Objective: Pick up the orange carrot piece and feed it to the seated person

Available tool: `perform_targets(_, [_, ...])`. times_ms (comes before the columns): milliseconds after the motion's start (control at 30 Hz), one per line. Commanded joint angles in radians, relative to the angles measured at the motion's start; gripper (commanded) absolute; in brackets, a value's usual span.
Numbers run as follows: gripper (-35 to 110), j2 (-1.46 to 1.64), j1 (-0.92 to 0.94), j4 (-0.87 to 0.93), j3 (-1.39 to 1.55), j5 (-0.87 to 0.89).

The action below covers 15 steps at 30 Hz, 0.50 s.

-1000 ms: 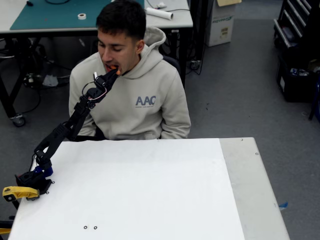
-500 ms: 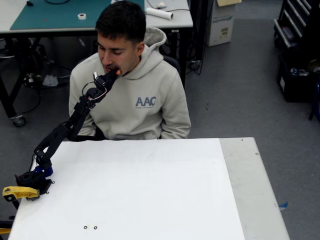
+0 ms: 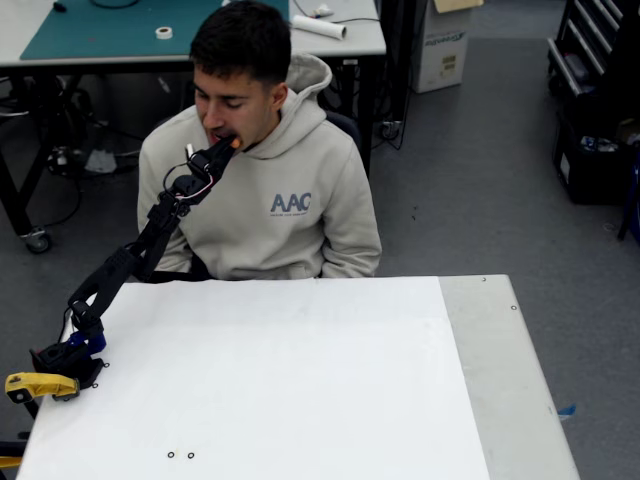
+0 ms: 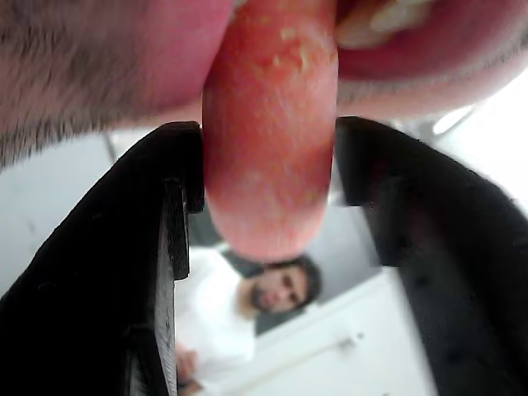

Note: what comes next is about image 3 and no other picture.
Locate man in beige hoodie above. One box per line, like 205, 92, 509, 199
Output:
136, 0, 384, 282

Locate white crumpled bag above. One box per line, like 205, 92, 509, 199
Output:
83, 148, 118, 174

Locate grey work table black legs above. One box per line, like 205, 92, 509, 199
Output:
0, 0, 389, 254

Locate white paper roll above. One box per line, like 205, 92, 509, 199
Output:
291, 13, 348, 41

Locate green cutting mat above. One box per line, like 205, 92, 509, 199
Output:
19, 0, 291, 62

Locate large white paper sheet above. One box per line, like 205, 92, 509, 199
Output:
15, 275, 492, 480

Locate white cardboard box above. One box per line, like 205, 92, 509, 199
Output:
411, 0, 486, 95

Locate yellow table clamp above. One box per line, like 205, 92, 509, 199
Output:
4, 372, 81, 404

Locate black storage crate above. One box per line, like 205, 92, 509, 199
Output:
551, 107, 640, 206

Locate black metal drawer rack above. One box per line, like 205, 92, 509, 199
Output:
545, 0, 627, 97

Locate blue chair leg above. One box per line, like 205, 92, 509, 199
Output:
617, 159, 640, 242

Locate white red servo wire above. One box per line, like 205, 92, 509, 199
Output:
174, 175, 217, 202

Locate thin black camera cable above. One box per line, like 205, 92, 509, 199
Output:
161, 160, 194, 197

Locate yellow black clamp handle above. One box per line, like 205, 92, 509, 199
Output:
0, 440, 26, 470

